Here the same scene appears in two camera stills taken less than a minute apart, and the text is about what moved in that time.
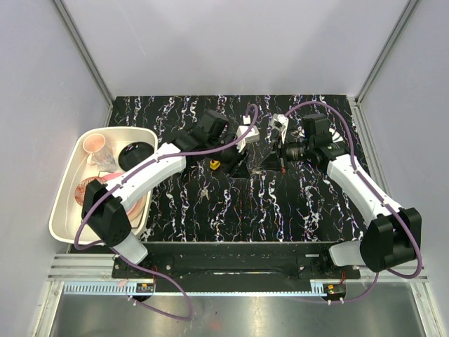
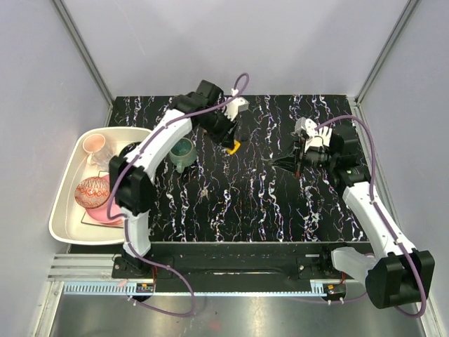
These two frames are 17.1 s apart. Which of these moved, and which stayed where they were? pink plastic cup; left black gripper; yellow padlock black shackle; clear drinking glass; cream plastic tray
Moved: yellow padlock black shackle; left black gripper
Stayed: cream plastic tray; clear drinking glass; pink plastic cup
